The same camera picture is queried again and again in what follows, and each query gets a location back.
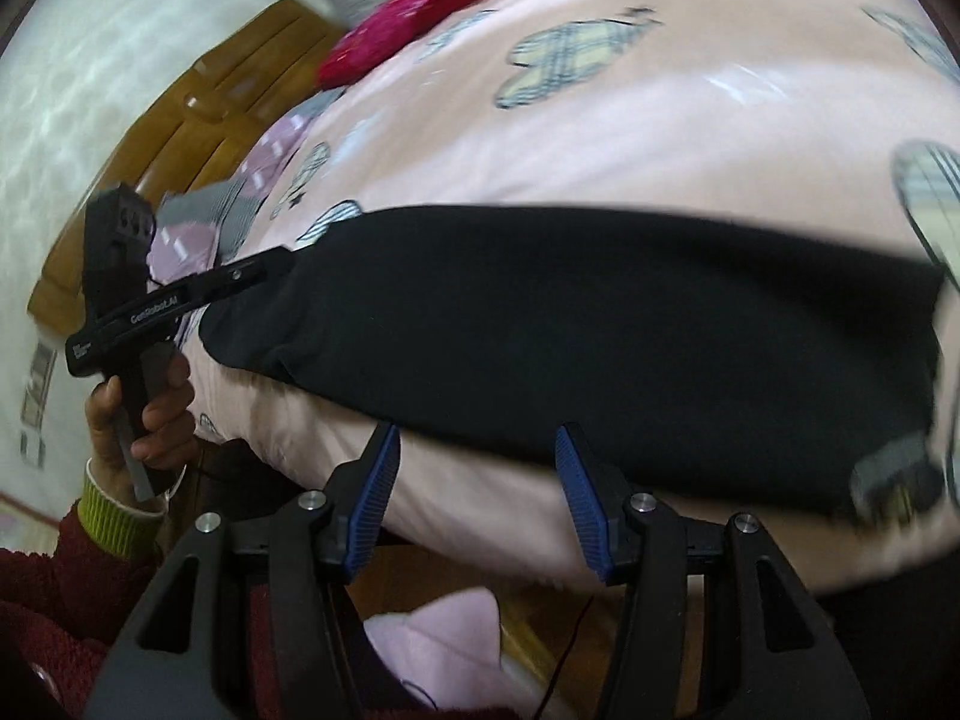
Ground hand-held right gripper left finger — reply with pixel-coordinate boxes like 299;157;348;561
84;422;402;720

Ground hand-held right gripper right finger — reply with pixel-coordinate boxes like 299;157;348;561
554;423;872;720

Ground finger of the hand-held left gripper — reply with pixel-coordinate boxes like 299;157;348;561
187;246;295;310

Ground black pants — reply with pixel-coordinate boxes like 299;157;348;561
199;204;946;517

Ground person's left forearm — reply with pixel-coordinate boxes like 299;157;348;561
0;459;196;720

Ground person's left hand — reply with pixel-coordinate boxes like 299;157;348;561
84;351;200;497

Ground grey and pink pillow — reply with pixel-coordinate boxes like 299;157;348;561
145;87;347;337

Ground wooden headboard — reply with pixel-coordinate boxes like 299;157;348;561
27;0;349;331

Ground pink plush slipper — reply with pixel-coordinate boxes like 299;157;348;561
363;586;541;712

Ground pink printed blanket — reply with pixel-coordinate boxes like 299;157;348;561
184;0;960;598

